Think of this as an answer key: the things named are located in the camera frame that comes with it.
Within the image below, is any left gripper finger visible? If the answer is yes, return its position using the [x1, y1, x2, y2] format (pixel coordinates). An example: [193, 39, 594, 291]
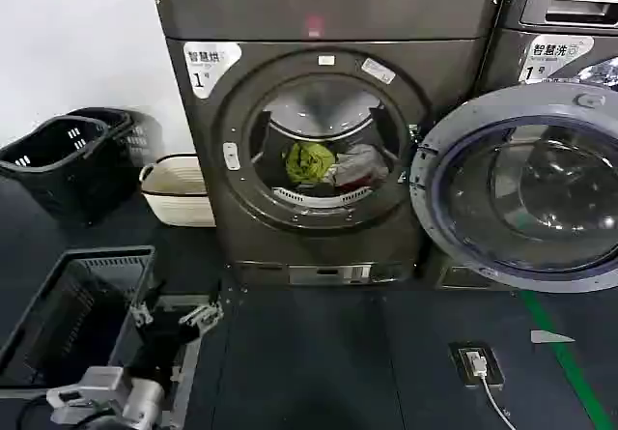
[127, 279, 168, 330]
[177, 298, 224, 344]

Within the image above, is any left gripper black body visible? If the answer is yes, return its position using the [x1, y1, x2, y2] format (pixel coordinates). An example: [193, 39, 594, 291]
[128, 314, 200, 386]

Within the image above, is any grey plastic crate basket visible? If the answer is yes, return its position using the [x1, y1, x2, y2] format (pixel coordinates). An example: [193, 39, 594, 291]
[0, 244, 158, 388]

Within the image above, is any white plastic basket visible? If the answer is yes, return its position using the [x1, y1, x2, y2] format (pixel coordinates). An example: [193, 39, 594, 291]
[139, 154, 217, 229]

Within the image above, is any large black plastic laundry basket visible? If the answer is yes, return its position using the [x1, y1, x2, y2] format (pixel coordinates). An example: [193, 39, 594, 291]
[0, 114, 135, 227]

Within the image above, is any green garment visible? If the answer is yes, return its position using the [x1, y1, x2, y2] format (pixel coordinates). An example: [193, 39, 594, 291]
[285, 140, 338, 185]

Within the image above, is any red garment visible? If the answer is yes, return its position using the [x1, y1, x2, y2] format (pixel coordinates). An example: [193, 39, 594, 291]
[335, 176, 374, 192]

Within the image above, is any white and grey garment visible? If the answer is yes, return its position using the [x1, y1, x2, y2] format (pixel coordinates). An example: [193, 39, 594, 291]
[325, 141, 390, 188]

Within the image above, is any floor power socket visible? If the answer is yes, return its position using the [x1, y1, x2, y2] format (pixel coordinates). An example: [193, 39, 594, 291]
[447, 341, 507, 389]

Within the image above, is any grey dryer with open drum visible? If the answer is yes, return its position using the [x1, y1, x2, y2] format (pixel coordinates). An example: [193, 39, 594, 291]
[147, 0, 509, 289]

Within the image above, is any round glass dryer door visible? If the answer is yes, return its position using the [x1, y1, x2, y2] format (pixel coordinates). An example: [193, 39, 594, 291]
[408, 80, 618, 294]

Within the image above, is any grey washing machine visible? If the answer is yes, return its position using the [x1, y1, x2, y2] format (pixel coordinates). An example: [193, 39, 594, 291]
[475, 0, 618, 98]

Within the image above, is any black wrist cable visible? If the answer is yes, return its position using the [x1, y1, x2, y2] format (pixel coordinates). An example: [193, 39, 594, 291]
[13, 392, 58, 430]

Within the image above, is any white plug with cable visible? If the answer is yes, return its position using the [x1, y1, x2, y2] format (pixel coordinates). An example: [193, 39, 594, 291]
[464, 349, 514, 430]

